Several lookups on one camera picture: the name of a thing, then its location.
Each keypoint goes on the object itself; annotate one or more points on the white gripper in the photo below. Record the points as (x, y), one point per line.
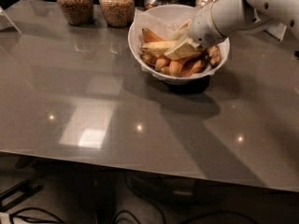
(203, 28)

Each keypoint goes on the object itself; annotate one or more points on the long yellow top banana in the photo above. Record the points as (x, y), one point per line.
(157, 47)

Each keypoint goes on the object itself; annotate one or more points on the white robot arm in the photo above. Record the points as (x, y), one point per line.
(230, 16)

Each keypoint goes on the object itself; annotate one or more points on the white ceramic bowl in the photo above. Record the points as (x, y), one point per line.
(163, 21)

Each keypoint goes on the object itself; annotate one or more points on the orange banana centre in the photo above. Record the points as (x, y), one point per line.
(176, 66)

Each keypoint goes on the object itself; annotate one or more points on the orange banana lower right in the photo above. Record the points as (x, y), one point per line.
(193, 67)

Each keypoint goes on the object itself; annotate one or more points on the white paper bowl liner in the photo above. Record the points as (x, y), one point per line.
(160, 41)

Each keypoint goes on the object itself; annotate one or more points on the brown spotted curved banana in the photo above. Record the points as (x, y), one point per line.
(214, 56)

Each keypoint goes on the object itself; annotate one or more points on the small orange banana left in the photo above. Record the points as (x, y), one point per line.
(161, 62)

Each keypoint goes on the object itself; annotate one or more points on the orange banana upper left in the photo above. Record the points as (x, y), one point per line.
(150, 36)

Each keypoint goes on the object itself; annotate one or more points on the dark spotted banana left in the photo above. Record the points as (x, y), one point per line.
(148, 59)

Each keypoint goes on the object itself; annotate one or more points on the glass jar of grains left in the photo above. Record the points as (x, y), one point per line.
(77, 12)

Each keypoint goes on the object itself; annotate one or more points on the white card stand left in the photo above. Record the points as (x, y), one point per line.
(7, 22)

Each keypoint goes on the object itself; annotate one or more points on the black table base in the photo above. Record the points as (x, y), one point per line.
(18, 194)

